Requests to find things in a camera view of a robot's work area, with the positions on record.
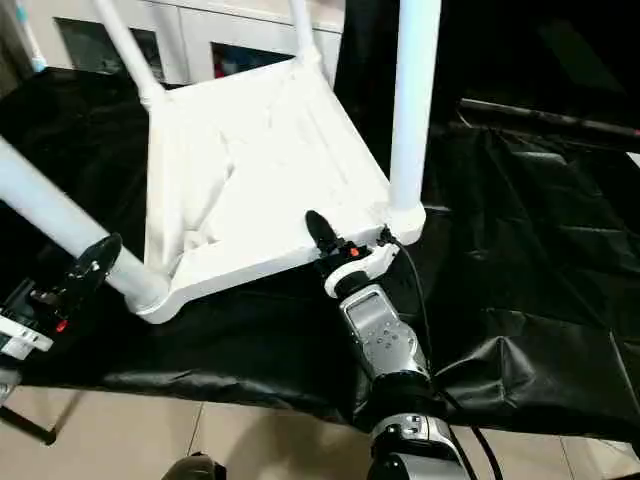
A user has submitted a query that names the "dark long rod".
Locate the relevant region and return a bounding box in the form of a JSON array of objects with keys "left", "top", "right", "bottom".
[{"left": 458, "top": 97, "right": 640, "bottom": 140}]

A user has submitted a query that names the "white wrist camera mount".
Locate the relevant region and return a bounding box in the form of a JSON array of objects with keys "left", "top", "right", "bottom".
[
  {"left": 322, "top": 242, "right": 400, "bottom": 300},
  {"left": 0, "top": 313, "right": 55, "bottom": 359}
]

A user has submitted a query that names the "white blue patterned roll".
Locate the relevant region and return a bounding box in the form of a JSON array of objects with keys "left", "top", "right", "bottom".
[{"left": 14, "top": 0, "right": 49, "bottom": 74}]

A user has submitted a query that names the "white glass door cabinet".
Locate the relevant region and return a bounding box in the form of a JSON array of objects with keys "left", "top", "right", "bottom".
[{"left": 29, "top": 0, "right": 346, "bottom": 87}]

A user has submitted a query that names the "black metal table frame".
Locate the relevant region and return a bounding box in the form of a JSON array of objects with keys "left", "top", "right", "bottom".
[{"left": 0, "top": 387, "right": 85, "bottom": 447}]

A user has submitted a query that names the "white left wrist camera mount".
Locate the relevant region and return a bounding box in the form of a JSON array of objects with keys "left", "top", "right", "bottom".
[{"left": 0, "top": 313, "right": 55, "bottom": 359}]

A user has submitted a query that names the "black work mat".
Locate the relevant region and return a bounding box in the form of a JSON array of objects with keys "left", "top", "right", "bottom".
[{"left": 0, "top": 67, "right": 640, "bottom": 441}]

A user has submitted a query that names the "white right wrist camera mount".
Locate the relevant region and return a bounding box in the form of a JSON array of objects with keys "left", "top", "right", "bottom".
[{"left": 322, "top": 242, "right": 400, "bottom": 300}]

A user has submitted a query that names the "white plastic table leg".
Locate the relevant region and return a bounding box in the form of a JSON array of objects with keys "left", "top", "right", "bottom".
[
  {"left": 91, "top": 0, "right": 167, "bottom": 109},
  {"left": 288, "top": 0, "right": 322, "bottom": 69},
  {"left": 0, "top": 135, "right": 170, "bottom": 315},
  {"left": 388, "top": 0, "right": 442, "bottom": 214}
]

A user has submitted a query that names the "white plastic table top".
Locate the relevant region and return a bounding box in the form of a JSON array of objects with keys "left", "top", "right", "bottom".
[{"left": 130, "top": 62, "right": 427, "bottom": 326}]

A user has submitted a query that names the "black robot foot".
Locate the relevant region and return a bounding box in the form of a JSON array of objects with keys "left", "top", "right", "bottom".
[{"left": 167, "top": 451, "right": 227, "bottom": 480}]

